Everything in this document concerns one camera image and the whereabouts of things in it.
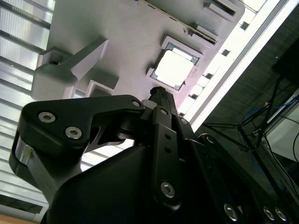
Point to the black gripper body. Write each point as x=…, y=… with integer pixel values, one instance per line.
x=105, y=193

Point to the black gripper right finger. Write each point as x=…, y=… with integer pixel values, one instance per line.
x=217, y=186

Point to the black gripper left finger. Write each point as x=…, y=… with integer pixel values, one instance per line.
x=58, y=116

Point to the silver CPU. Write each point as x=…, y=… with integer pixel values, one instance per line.
x=172, y=67

